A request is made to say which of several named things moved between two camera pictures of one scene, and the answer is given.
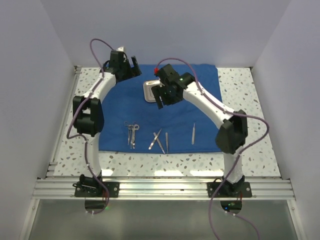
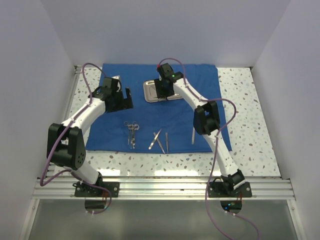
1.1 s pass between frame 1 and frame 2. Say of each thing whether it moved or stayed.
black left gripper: moved
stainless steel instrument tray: stayed
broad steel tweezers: stayed
